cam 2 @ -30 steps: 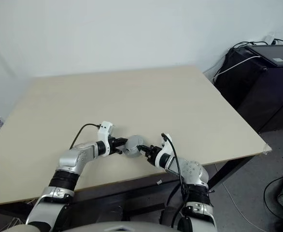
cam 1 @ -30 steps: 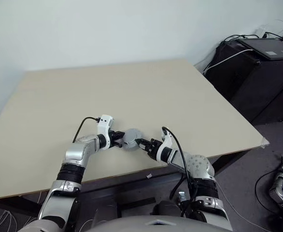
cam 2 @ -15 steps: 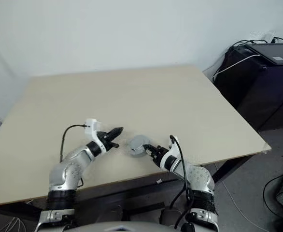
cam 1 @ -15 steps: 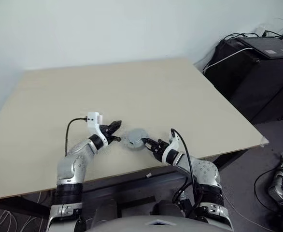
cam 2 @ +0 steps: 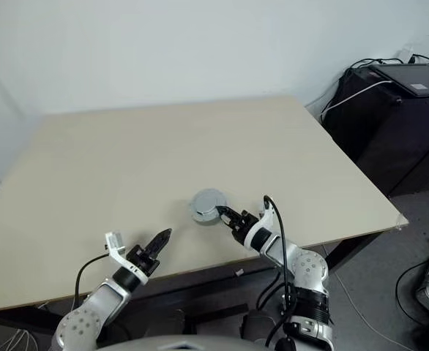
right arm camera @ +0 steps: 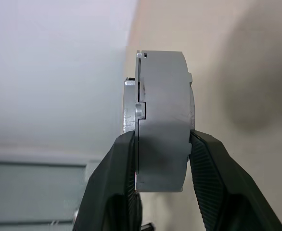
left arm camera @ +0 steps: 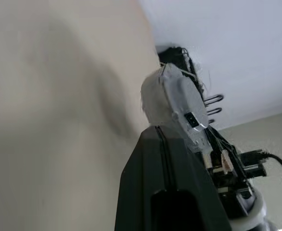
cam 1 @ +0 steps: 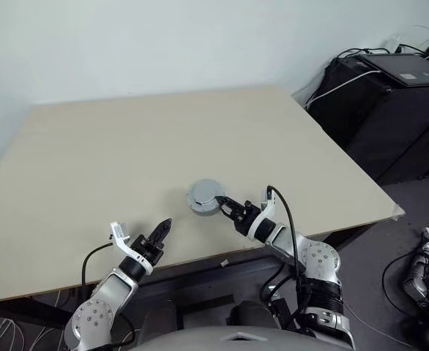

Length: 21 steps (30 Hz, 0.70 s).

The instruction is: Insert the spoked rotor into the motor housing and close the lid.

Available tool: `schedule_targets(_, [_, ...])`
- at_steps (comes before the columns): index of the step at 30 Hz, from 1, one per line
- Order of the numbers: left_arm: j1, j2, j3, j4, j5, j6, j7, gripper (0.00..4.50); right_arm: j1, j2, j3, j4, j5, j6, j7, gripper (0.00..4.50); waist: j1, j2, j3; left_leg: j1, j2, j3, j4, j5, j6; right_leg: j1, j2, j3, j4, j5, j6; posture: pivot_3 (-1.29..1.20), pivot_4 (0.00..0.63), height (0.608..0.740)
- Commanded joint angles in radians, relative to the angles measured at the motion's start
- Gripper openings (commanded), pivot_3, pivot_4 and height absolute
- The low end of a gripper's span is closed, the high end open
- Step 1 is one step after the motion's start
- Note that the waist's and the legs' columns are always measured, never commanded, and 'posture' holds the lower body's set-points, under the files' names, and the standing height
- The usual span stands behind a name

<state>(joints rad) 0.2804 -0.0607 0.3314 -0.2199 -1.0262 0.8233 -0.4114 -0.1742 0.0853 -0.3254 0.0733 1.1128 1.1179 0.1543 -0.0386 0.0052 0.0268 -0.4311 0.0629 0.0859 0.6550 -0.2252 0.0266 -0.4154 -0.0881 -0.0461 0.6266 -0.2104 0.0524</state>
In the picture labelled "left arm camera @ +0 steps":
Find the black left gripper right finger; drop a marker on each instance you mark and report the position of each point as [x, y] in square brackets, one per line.
[186, 173]

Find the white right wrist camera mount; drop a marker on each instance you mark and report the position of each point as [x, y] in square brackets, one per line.
[259, 211]

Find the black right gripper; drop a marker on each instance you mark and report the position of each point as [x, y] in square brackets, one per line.
[227, 178]

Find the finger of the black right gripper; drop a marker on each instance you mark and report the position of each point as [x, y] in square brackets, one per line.
[174, 56]

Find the silver round motor disc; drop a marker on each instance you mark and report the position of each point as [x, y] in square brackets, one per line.
[179, 96]

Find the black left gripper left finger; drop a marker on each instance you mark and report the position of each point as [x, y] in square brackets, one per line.
[141, 180]

